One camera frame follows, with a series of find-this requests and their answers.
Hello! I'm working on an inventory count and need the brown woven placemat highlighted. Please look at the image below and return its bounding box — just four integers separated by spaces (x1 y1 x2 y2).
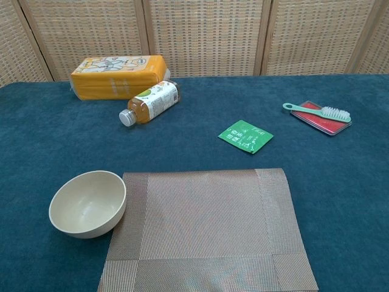
97 168 320 292

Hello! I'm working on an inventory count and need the white round bowl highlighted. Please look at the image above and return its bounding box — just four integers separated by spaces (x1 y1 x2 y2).
49 170 127 240

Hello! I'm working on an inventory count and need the green tea sachet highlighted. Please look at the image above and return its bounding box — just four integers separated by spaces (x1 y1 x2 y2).
217 119 274 155

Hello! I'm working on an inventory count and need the tea bottle with white label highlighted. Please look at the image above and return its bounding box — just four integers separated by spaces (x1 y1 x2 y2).
119 79 182 128

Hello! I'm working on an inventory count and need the yellow cartoon tissue pack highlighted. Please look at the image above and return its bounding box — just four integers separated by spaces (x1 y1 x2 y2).
69 54 170 101

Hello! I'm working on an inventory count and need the woven folding screen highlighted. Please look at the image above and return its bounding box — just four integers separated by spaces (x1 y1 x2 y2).
0 0 389 89

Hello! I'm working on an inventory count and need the mint green brush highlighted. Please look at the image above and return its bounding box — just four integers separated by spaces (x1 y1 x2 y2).
282 102 352 123

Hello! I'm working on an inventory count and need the red clear flat case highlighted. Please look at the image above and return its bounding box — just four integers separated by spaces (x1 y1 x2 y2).
290 100 354 136

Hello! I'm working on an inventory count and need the teal table cover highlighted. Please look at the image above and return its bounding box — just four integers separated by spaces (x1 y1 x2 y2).
0 74 389 292

